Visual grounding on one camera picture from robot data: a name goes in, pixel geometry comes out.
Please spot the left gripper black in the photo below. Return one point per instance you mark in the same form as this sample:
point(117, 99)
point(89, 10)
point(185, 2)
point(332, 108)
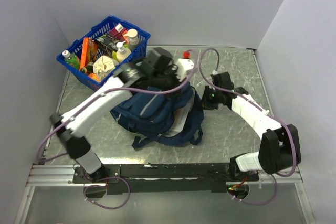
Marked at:
point(177, 82)

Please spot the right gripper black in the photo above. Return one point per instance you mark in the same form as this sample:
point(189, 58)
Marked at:
point(205, 103)

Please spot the white coffee cover book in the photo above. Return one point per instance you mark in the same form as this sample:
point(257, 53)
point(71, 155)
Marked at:
point(180, 116)

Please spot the navy blue student backpack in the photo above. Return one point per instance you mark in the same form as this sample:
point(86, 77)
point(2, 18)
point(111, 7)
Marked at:
point(149, 116)

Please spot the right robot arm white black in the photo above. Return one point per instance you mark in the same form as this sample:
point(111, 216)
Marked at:
point(279, 148)

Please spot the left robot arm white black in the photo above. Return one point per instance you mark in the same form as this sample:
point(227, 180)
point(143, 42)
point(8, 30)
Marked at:
point(157, 73)

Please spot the beige crumpled bag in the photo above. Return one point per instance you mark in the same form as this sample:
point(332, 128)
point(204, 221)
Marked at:
point(103, 66)

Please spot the white pump lotion bottle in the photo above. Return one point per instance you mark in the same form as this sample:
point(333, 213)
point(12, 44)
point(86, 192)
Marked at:
point(122, 52)

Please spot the beige cap bottle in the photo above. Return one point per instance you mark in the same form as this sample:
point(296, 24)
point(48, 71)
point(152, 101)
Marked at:
point(133, 40)

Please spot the blue plastic shopping basket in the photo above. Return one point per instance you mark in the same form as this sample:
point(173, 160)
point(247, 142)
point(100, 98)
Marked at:
point(86, 75)

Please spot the black green box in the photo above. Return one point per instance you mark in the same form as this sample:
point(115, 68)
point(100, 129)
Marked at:
point(107, 44)

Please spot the small red white box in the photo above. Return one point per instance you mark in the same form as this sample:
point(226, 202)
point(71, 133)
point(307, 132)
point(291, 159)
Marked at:
point(118, 32)

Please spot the orange snack box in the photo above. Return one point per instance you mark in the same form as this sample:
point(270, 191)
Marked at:
point(89, 52)

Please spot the green soda bottle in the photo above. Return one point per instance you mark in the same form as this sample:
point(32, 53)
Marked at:
point(71, 59)

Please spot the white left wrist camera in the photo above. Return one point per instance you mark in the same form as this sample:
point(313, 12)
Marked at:
point(184, 65)

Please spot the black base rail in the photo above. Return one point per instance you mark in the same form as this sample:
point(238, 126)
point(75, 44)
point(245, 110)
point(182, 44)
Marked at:
point(157, 178)

